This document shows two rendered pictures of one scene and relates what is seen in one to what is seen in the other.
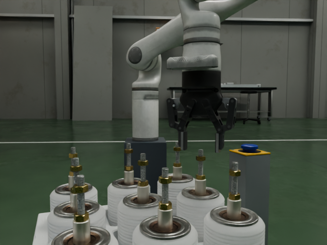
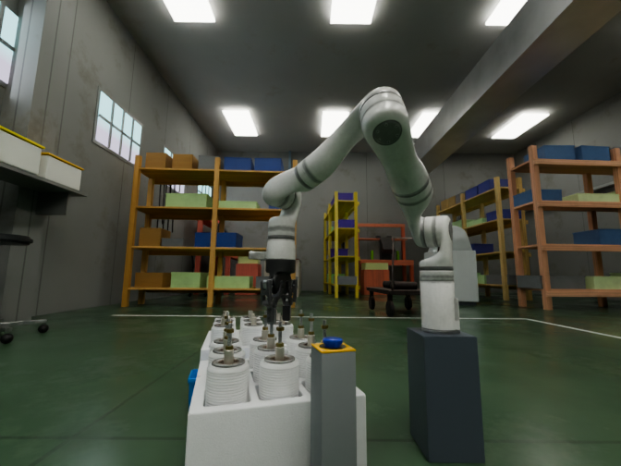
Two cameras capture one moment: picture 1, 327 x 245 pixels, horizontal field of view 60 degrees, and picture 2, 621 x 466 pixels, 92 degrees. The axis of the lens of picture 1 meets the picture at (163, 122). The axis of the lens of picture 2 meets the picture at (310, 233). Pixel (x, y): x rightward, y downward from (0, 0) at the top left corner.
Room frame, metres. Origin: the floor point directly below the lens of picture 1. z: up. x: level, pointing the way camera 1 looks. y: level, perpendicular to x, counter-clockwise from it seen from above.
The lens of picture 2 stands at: (0.67, -0.84, 0.45)
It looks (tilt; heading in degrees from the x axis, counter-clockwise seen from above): 8 degrees up; 93
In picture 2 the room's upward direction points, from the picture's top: 1 degrees clockwise
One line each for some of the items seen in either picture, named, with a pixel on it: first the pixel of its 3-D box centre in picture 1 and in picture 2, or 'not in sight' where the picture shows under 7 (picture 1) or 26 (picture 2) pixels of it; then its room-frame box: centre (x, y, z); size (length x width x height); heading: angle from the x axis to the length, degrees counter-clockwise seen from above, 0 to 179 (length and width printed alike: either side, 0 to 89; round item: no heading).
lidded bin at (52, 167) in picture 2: not in sight; (47, 173); (-1.94, 1.73, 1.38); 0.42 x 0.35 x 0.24; 94
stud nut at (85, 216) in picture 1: (81, 216); not in sight; (0.36, 0.11, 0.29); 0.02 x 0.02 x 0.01; 33
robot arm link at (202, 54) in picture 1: (198, 54); (274, 248); (0.54, -0.07, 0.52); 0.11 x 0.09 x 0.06; 157
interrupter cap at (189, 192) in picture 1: (200, 193); (279, 359); (0.56, -0.07, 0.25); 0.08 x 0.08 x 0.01
